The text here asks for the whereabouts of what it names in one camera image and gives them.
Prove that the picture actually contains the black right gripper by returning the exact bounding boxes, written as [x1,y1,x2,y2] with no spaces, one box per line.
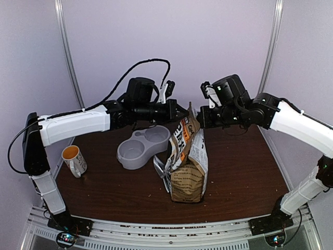
[198,104,245,129]

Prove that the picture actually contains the brown white pet food bag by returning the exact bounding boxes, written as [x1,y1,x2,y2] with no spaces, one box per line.
[165,104,209,203]

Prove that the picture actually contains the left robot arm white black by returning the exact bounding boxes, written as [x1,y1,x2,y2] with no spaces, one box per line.
[22,77,189,231]

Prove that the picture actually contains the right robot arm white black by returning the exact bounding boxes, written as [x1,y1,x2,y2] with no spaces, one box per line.
[197,74,332,230]

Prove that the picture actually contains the grey double pet bowl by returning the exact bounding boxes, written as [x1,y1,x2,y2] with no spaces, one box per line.
[117,126,171,170]

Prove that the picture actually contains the silver metal scoop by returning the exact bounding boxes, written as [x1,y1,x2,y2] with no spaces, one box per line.
[153,155,170,193]

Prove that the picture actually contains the white patterned mug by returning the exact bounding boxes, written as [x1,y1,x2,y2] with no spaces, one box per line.
[61,145,87,178]

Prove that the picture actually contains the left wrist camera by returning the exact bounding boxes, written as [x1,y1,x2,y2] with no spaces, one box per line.
[157,80,175,104]

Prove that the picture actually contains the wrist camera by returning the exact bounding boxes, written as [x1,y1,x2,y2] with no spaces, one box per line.
[157,80,175,104]
[200,81,219,108]

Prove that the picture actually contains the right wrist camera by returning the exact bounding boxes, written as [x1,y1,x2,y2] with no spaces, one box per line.
[200,81,219,108]

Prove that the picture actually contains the black braided left cable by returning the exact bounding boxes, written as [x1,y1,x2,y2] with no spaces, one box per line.
[7,58,171,175]

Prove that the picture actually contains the front aluminium rail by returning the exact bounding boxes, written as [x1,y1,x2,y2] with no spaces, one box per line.
[24,205,321,250]

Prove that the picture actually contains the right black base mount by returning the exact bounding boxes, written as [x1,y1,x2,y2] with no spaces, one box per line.
[248,196,293,236]

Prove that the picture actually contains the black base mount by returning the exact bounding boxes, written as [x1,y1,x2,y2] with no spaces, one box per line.
[47,209,93,236]
[248,196,293,236]

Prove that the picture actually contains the right aluminium frame post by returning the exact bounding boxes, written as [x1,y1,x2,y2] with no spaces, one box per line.
[258,0,284,94]

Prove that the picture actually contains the aluminium frame post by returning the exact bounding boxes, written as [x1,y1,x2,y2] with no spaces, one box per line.
[54,0,85,108]
[258,0,284,94]

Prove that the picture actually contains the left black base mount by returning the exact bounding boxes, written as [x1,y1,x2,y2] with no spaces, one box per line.
[47,209,93,236]

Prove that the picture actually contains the left aluminium frame post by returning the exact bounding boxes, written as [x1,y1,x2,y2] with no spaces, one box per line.
[54,0,85,108]

